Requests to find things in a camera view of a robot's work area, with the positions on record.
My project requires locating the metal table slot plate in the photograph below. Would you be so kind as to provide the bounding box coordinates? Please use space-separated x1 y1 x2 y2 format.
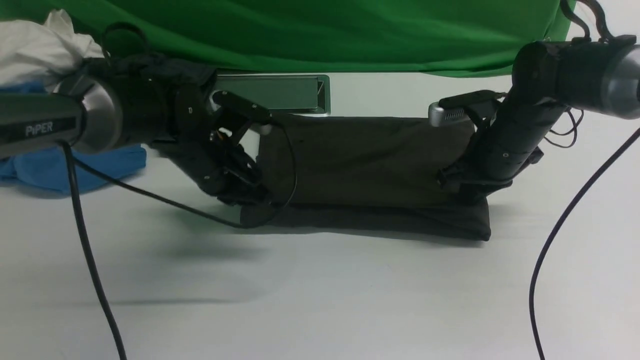
214 73 331 117

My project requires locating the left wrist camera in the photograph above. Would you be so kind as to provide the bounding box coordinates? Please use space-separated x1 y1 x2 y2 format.
209 89 274 135

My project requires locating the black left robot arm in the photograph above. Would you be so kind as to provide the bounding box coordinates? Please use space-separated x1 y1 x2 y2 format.
0 55 272 205

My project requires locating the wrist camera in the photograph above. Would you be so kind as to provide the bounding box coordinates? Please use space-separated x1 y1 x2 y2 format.
209 89 274 135
429 89 506 127

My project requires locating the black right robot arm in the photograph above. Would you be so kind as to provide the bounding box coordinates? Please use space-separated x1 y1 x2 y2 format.
429 35 640 203

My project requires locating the black right camera cable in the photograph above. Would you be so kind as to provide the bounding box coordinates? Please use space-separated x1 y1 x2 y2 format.
529 107 640 360

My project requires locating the dark teal crumpled garment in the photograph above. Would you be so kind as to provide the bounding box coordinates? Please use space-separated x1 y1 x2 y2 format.
82 52 217 92

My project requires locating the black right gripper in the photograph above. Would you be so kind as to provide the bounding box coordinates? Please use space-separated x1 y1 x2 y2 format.
436 97 546 204

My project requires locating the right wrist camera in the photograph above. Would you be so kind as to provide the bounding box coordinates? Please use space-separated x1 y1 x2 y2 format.
429 89 506 127

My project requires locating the white crumpled garment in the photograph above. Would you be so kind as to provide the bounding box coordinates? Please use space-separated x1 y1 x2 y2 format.
0 9 103 89

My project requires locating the dark gray long-sleeve top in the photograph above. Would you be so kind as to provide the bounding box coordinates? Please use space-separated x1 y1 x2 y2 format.
256 116 491 241

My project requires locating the black camera cable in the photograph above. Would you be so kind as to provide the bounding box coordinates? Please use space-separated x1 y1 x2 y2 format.
529 107 640 360
60 122 298 360

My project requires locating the green backdrop cloth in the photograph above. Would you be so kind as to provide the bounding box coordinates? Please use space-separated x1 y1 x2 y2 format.
1 0 570 78

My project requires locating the black left camera cable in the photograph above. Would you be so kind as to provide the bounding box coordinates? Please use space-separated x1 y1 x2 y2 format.
60 122 298 360

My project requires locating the blue crumpled garment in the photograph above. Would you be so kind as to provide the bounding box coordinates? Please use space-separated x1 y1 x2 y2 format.
1 81 147 196

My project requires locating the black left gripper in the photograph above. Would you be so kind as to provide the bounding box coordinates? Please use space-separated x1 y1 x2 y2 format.
150 107 268 206

